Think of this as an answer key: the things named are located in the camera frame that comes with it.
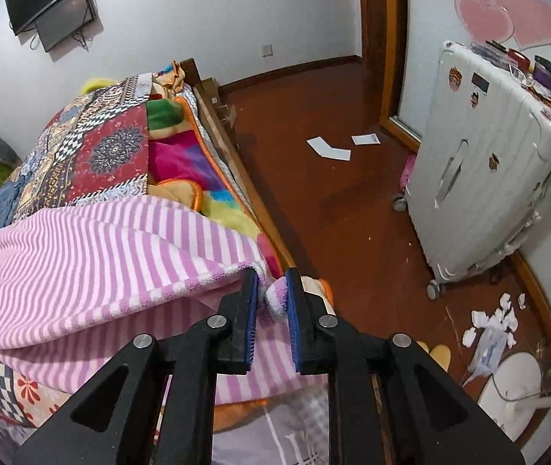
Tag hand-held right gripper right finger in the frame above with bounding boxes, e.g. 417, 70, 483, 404
285, 267, 528, 465

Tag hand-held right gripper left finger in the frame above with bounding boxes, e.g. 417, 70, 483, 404
11, 267, 261, 465

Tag pink striped pants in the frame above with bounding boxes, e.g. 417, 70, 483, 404
0, 194, 334, 405

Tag grey printed bed sheet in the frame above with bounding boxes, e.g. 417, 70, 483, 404
210, 387, 383, 465

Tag yellow plush slipper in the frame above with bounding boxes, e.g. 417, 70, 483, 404
416, 341, 453, 369

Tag pink toy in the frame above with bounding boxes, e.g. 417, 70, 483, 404
399, 154, 418, 199

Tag clear plastic bag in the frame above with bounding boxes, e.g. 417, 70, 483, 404
467, 327, 504, 383

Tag pile of crumpled tissues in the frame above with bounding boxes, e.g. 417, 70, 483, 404
462, 293, 528, 350

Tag cardboard box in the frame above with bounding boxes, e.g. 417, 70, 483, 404
200, 76, 238, 129

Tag patchwork quilt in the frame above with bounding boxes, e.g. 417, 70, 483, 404
0, 75, 155, 224

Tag white round fan base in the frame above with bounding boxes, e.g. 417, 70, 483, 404
476, 351, 542, 441

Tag floral bed sheet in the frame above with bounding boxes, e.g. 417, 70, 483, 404
0, 346, 83, 429

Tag white ribbed suitcase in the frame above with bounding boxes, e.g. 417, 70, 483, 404
392, 40, 551, 300

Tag blue jeans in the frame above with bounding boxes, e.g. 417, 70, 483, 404
0, 179, 27, 233

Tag yellow foam tube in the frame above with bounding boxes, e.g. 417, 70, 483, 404
81, 76, 112, 95

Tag clear plastic case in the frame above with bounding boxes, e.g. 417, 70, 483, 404
469, 41, 518, 69

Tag small black monitor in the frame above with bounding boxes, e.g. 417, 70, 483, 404
34, 0, 97, 53

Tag red box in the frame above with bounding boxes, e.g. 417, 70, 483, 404
508, 48, 533, 73

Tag wooden wardrobe frame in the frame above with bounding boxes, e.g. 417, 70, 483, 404
357, 0, 424, 153

